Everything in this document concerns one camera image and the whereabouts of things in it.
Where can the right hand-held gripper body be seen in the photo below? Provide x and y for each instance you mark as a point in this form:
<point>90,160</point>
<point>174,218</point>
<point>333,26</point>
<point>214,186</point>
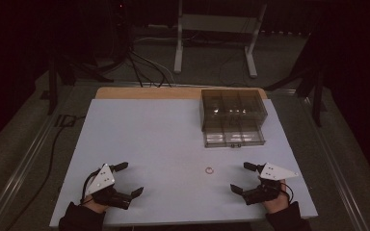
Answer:
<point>271,183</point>

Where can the white metal stand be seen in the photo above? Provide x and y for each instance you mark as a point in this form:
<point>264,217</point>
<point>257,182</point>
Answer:
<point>179,48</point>

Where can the aluminium floor rail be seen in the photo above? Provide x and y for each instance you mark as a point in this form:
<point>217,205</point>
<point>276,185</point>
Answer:
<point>337,173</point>
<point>22,170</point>

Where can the smoky transparent drawer cabinet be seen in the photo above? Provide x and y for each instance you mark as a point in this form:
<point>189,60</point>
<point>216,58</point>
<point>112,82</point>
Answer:
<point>232,107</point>

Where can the person's left hand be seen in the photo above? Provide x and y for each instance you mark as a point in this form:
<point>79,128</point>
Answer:
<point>93,206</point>

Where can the person's right hand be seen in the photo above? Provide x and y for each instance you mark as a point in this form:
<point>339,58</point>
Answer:
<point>277,202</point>

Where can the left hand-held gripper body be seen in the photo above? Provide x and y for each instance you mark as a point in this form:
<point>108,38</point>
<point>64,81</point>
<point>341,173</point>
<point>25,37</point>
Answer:
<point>101,180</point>

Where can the black metal stand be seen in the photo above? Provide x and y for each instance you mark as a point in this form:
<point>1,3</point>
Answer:
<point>52,93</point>
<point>318,96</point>

